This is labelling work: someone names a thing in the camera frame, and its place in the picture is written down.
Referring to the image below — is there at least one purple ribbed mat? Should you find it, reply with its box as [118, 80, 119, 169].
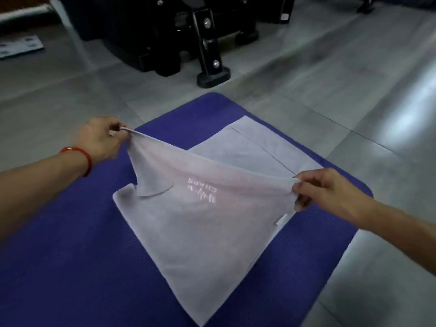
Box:
[0, 92, 374, 327]

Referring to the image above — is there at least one light grey printed towel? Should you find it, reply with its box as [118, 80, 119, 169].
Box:
[112, 115, 324, 327]

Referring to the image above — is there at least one black weight stack machine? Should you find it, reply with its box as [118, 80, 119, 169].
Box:
[63, 0, 297, 89]

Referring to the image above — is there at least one red string bracelet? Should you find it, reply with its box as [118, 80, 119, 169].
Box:
[59, 146, 93, 178]

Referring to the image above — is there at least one person's right forearm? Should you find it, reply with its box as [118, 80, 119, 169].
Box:
[357, 195, 436, 270]

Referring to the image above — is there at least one person's left forearm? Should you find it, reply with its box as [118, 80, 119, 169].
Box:
[0, 153, 90, 250]

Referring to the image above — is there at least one person's right hand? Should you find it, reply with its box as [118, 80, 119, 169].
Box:
[292, 168, 375, 230]

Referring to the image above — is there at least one person's left hand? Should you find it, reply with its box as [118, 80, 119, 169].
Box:
[73, 116, 127, 167]

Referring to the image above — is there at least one white bathroom scale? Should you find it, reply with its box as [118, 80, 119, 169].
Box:
[0, 35, 45, 60]

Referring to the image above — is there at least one white wall pipe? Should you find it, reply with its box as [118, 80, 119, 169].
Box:
[0, 1, 55, 25]

